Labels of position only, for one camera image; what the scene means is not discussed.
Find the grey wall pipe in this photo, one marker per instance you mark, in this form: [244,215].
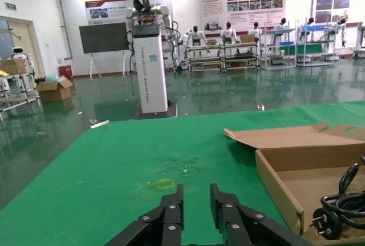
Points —
[63,23]

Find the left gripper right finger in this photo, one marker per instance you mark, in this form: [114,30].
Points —
[231,217]

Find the red white wall poster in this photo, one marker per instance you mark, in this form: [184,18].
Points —
[242,3]
[108,9]
[336,3]

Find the small brown carton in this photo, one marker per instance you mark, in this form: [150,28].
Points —
[247,38]
[211,42]

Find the grey tube rack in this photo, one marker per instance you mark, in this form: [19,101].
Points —
[20,104]

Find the open carton with blue bag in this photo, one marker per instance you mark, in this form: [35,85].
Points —
[54,92]

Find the open brown cardboard box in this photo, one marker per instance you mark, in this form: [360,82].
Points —
[285,140]

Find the small round white robot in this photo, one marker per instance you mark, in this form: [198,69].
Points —
[19,50]

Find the small white humanoid robot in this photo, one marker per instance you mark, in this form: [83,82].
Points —
[342,26]
[310,21]
[228,33]
[255,30]
[195,36]
[281,23]

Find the tube frame workbench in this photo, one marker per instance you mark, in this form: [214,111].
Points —
[204,47]
[241,45]

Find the red box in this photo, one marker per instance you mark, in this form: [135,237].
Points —
[65,72]

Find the black display on stand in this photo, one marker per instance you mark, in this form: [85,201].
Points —
[102,37]

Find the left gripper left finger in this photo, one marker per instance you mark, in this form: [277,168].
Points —
[171,217]

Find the white shelving rack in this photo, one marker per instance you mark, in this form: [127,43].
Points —
[313,28]
[278,31]

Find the green exit sign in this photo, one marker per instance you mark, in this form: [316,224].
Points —
[11,6]

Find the white pedestal robot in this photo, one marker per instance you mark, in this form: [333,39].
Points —
[151,72]

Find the beige door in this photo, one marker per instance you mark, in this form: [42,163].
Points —
[22,37]

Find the white strip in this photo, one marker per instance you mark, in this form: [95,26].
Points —
[99,124]

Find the green table cloth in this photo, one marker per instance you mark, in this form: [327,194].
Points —
[114,171]

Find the closed brown carton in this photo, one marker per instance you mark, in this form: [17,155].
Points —
[12,67]

